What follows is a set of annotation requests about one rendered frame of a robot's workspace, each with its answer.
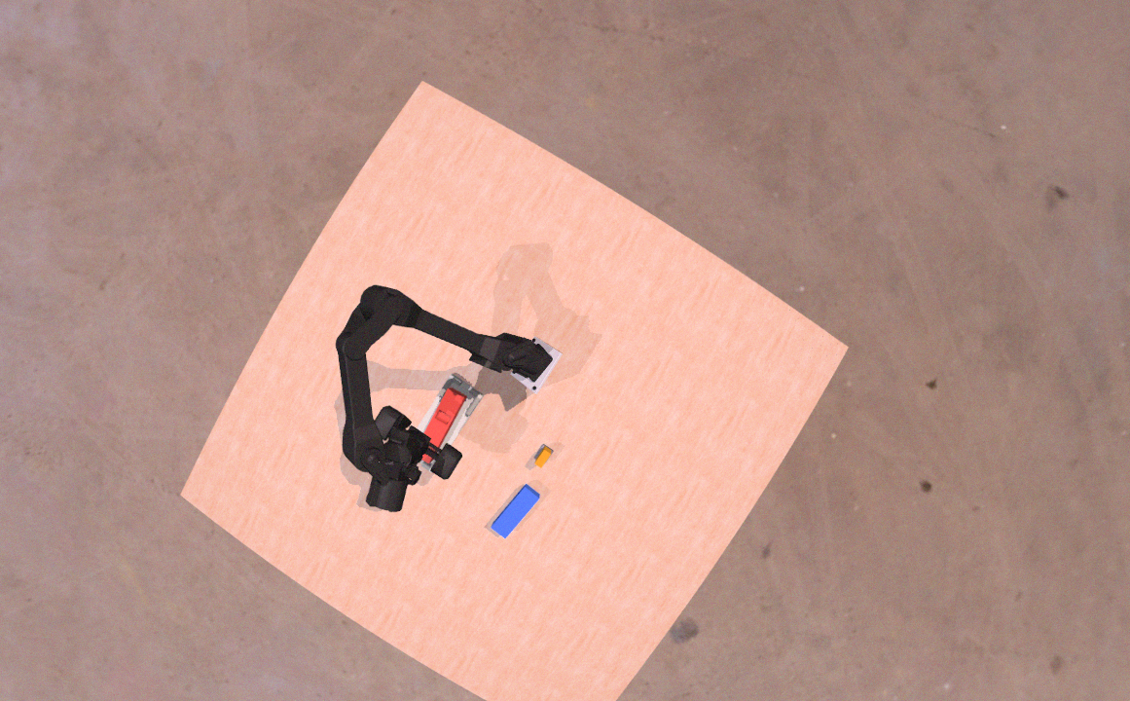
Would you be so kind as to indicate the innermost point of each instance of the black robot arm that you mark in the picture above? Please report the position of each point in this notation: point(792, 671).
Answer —
point(381, 307)

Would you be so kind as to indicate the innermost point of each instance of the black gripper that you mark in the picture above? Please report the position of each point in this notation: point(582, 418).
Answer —
point(445, 462)

